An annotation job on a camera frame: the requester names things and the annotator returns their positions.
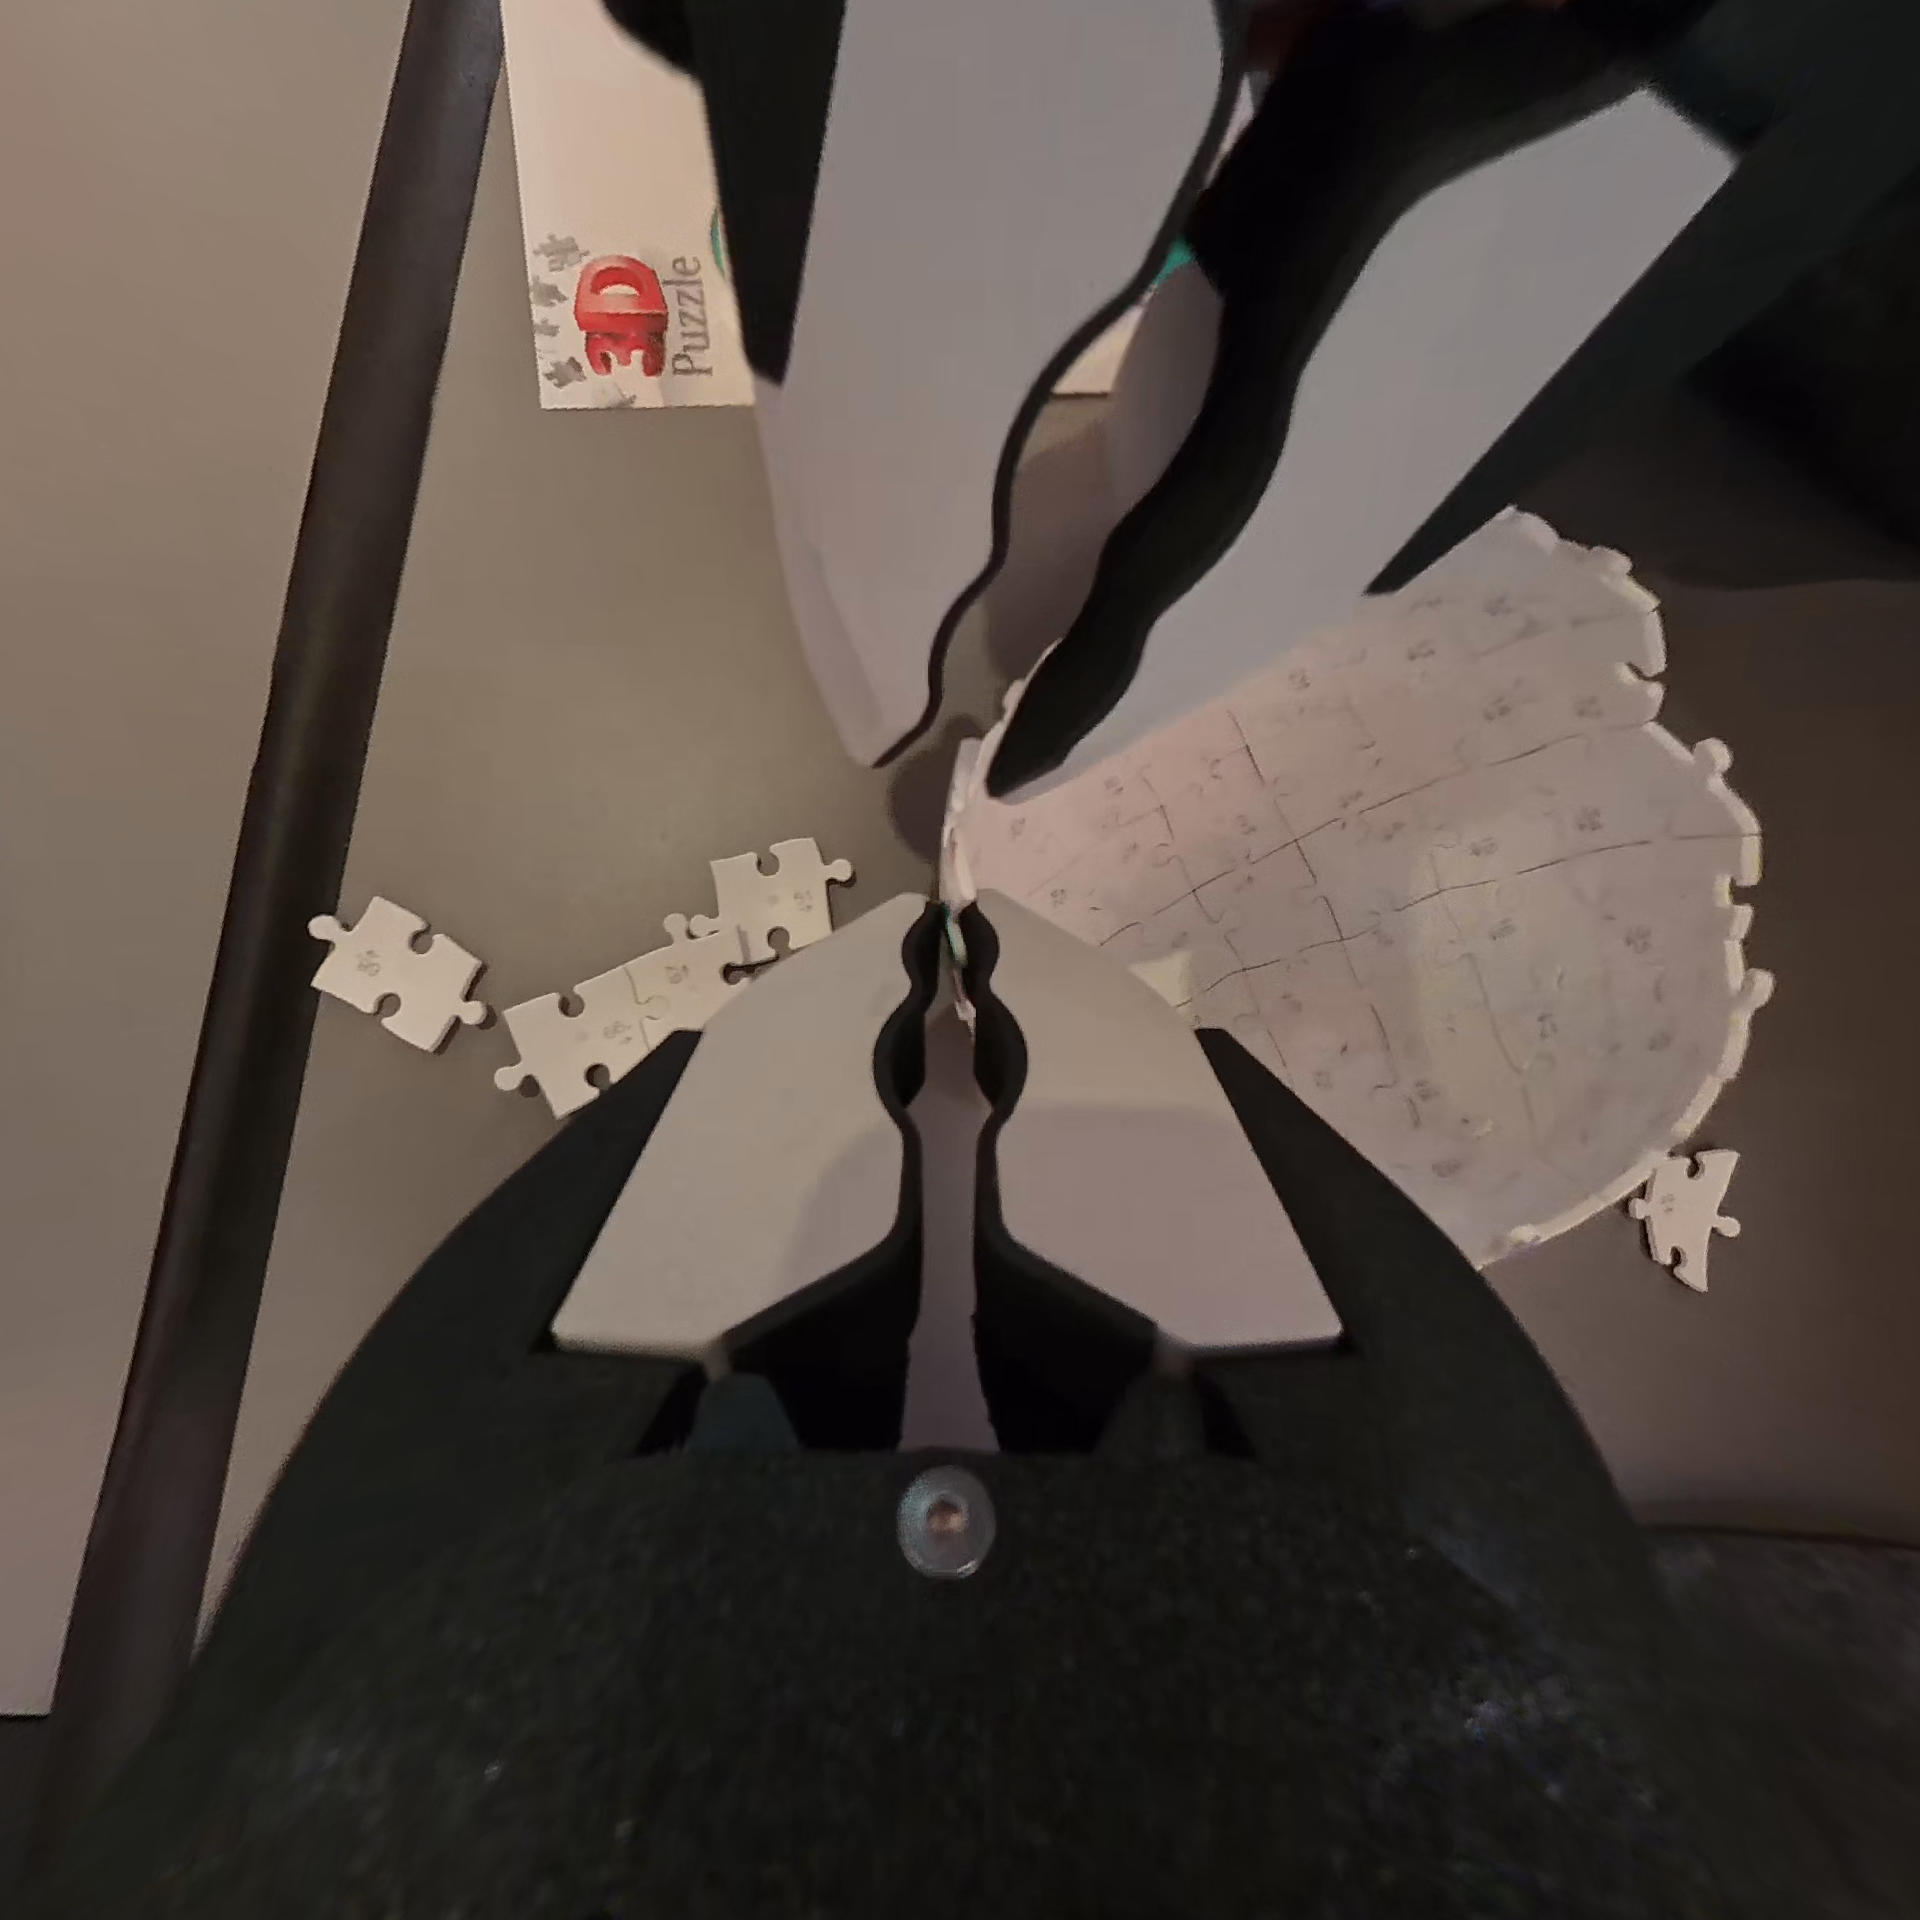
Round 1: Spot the white joined puzzle piece pair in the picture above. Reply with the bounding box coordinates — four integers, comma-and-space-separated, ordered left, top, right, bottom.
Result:
493, 915, 752, 1122

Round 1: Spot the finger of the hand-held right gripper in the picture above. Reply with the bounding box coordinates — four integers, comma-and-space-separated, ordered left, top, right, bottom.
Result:
754, 0, 1258, 773
986, 66, 1729, 800

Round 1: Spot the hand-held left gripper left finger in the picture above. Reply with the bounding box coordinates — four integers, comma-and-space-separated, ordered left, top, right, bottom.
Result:
546, 893, 940, 1455

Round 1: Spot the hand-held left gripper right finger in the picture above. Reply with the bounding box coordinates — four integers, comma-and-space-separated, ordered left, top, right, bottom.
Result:
963, 889, 1350, 1455

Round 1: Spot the colourful puzzle ball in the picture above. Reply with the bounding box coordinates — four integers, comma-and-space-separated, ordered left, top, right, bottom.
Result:
935, 507, 1776, 1274

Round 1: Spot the folded puzzle instruction leaflet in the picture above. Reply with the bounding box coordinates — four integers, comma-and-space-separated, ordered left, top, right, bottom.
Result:
502, 0, 1210, 411

